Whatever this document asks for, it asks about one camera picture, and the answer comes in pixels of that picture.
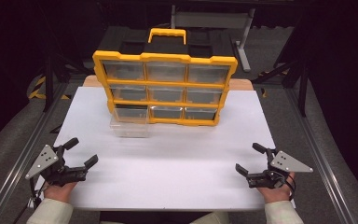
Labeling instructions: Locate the white table cover board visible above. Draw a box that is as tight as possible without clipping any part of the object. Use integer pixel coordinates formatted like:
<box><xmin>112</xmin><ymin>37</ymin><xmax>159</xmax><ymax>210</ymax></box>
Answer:
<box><xmin>32</xmin><ymin>86</ymin><xmax>296</xmax><ymax>213</ymax></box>

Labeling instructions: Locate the yellow and black drawer organizer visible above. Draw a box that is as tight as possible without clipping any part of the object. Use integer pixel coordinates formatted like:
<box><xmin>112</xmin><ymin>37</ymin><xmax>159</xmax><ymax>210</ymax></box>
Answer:
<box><xmin>92</xmin><ymin>27</ymin><xmax>240</xmax><ymax>127</ymax></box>

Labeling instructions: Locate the clear plastic drawer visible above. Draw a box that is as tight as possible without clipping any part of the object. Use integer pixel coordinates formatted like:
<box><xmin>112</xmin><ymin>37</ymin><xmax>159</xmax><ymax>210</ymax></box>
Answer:
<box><xmin>109</xmin><ymin>105</ymin><xmax>151</xmax><ymax>139</ymax></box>

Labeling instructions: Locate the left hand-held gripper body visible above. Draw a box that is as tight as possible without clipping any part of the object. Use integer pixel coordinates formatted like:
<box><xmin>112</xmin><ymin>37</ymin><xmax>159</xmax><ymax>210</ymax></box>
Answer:
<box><xmin>24</xmin><ymin>144</ymin><xmax>88</xmax><ymax>188</ymax></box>

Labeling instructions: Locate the person's left hand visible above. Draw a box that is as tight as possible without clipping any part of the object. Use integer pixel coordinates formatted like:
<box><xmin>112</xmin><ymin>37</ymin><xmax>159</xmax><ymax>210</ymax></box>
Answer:
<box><xmin>43</xmin><ymin>181</ymin><xmax>77</xmax><ymax>203</ymax></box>

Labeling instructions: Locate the person's right hand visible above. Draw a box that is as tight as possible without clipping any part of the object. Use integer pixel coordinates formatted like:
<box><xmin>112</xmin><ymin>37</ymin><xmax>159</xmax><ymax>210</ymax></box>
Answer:
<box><xmin>256</xmin><ymin>173</ymin><xmax>296</xmax><ymax>205</ymax></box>

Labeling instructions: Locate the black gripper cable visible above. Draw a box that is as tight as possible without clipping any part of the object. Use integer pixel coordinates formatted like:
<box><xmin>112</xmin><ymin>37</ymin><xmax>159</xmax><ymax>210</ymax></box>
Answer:
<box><xmin>27</xmin><ymin>178</ymin><xmax>48</xmax><ymax>210</ymax></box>
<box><xmin>280</xmin><ymin>172</ymin><xmax>297</xmax><ymax>202</ymax></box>

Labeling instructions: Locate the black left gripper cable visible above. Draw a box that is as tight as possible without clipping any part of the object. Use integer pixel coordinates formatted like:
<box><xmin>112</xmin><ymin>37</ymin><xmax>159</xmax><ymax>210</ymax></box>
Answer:
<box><xmin>27</xmin><ymin>178</ymin><xmax>48</xmax><ymax>210</ymax></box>

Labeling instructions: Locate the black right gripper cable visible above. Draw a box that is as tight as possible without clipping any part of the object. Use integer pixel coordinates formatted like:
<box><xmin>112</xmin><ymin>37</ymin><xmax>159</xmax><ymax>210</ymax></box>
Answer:
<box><xmin>280</xmin><ymin>172</ymin><xmax>297</xmax><ymax>202</ymax></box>

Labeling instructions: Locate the black tripod stand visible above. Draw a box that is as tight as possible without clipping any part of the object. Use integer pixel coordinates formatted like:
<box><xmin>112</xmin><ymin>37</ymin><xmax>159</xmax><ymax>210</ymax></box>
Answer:
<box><xmin>251</xmin><ymin>18</ymin><xmax>311</xmax><ymax>118</ymax></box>
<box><xmin>27</xmin><ymin>31</ymin><xmax>87</xmax><ymax>114</ymax></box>

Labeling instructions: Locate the grid of clear drawers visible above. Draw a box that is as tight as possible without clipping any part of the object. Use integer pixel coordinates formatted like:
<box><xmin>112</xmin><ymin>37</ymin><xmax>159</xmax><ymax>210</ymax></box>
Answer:
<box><xmin>102</xmin><ymin>60</ymin><xmax>231</xmax><ymax>121</ymax></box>

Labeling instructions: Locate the aluminium floor rail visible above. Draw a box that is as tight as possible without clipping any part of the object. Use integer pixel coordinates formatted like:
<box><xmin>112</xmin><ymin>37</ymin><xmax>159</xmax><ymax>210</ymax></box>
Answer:
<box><xmin>0</xmin><ymin>83</ymin><xmax>71</xmax><ymax>224</ymax></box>
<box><xmin>282</xmin><ymin>88</ymin><xmax>357</xmax><ymax>224</ymax></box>

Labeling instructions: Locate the grey metal stand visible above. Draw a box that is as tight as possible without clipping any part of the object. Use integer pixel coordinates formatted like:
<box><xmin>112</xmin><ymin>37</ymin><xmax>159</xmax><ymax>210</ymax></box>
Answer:
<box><xmin>170</xmin><ymin>4</ymin><xmax>256</xmax><ymax>73</ymax></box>

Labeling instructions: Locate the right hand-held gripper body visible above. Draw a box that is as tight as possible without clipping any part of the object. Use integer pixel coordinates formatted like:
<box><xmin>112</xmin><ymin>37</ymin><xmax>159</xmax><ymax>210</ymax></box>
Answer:
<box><xmin>246</xmin><ymin>148</ymin><xmax>314</xmax><ymax>189</ymax></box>

